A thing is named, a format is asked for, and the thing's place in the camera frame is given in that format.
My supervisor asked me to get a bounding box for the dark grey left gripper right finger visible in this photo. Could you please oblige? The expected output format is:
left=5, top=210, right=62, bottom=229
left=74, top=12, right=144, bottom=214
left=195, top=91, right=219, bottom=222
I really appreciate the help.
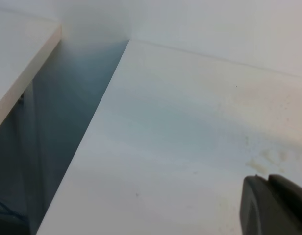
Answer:
left=268, top=174, right=302, bottom=211

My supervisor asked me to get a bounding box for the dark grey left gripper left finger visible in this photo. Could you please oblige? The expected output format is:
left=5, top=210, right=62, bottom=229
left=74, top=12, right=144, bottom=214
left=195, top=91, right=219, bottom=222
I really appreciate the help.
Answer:
left=240, top=175, right=302, bottom=235

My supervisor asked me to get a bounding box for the white side table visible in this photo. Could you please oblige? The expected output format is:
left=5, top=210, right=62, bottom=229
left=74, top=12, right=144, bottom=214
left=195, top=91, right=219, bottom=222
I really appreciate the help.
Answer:
left=0, top=9, right=61, bottom=125

